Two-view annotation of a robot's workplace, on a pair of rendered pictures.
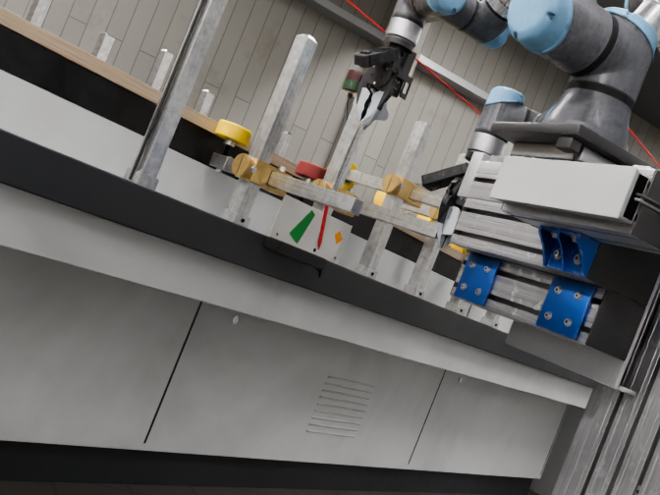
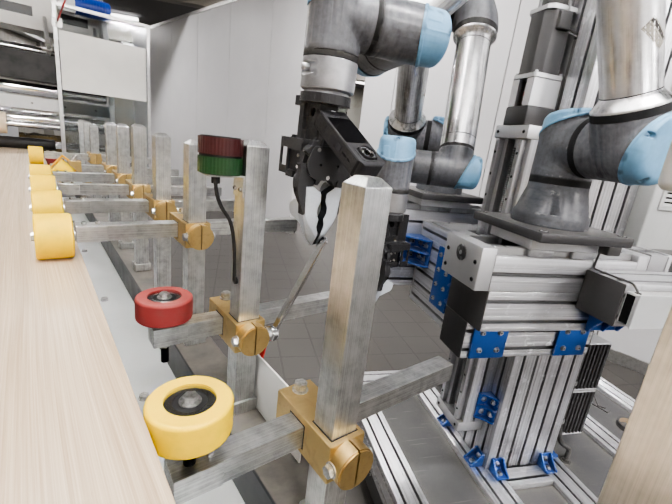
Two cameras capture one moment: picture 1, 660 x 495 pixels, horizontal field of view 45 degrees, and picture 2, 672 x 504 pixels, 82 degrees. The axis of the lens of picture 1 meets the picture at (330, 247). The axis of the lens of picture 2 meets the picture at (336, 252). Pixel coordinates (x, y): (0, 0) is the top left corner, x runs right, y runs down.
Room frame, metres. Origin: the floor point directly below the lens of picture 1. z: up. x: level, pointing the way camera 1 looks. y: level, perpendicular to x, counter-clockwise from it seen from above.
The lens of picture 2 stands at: (1.65, 0.58, 1.15)
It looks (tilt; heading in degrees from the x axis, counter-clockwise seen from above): 16 degrees down; 282
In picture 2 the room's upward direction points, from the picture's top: 7 degrees clockwise
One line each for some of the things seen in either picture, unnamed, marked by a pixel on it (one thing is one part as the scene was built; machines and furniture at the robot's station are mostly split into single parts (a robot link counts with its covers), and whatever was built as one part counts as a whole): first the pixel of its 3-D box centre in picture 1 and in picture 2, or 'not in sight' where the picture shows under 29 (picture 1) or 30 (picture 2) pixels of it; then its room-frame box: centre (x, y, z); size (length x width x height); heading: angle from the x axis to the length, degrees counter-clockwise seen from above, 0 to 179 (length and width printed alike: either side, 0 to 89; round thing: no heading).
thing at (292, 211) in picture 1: (312, 231); (261, 385); (1.86, 0.05, 0.75); 0.26 x 0.01 x 0.10; 141
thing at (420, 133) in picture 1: (390, 207); (193, 259); (2.09, -0.11, 0.89); 0.03 x 0.03 x 0.48; 51
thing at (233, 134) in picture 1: (227, 147); (189, 444); (1.83, 0.30, 0.85); 0.08 x 0.08 x 0.11
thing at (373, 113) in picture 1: (379, 113); (318, 211); (1.80, 0.01, 1.05); 0.06 x 0.03 x 0.09; 140
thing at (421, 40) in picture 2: (445, 1); (401, 35); (1.72, -0.03, 1.31); 0.11 x 0.11 x 0.08; 27
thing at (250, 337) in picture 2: (333, 196); (236, 324); (1.91, 0.04, 0.84); 0.13 x 0.06 x 0.05; 141
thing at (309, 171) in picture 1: (306, 186); (164, 327); (2.00, 0.11, 0.85); 0.08 x 0.08 x 0.11
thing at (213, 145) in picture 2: (358, 79); (220, 145); (1.92, 0.09, 1.13); 0.06 x 0.06 x 0.02
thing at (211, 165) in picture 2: (355, 88); (220, 164); (1.92, 0.09, 1.11); 0.06 x 0.06 x 0.02
